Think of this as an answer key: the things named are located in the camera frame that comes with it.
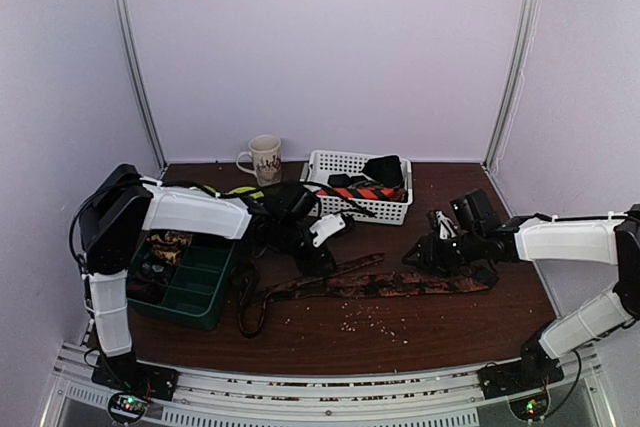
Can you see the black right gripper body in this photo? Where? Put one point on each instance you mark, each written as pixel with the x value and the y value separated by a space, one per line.
pixel 449 258

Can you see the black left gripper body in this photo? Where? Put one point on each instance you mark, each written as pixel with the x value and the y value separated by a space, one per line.
pixel 288 238

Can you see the dark red patterned tie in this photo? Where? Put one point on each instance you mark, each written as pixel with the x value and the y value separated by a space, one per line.
pixel 349 281

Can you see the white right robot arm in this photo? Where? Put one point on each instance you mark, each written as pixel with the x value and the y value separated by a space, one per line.
pixel 612 239

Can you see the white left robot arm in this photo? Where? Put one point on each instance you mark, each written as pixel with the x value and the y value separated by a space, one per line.
pixel 108 226

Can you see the lime green bowl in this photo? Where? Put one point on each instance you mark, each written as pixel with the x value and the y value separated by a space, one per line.
pixel 244 191

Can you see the white perforated plastic basket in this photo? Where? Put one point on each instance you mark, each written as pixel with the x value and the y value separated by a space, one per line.
pixel 368 203

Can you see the orange navy striped tie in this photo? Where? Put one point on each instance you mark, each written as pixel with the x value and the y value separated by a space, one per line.
pixel 385 194

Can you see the cream patterned mug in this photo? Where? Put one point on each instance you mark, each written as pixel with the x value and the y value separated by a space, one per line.
pixel 262 159

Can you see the rolled tie in tray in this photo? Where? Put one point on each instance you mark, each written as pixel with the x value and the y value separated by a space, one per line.
pixel 169 246

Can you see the green compartment tray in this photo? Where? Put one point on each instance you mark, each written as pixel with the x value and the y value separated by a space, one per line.
pixel 191 294

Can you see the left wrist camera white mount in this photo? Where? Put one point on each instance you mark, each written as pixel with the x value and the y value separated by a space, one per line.
pixel 325 227

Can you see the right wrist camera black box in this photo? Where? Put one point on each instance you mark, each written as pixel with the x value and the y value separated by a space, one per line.
pixel 475 213

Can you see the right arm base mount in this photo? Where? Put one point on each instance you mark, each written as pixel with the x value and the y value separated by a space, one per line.
pixel 520 382

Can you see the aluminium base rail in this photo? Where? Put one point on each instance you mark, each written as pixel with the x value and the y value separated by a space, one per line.
pixel 442 397

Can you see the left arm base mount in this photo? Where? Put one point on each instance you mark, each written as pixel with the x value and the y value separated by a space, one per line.
pixel 131 399

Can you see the left aluminium frame post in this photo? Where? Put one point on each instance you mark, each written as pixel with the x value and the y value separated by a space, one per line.
pixel 137 83

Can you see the aluminium frame post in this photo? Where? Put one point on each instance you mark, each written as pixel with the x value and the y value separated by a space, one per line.
pixel 137 83
pixel 523 38

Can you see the right aluminium frame post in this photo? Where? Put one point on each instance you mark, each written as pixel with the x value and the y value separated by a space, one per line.
pixel 523 38

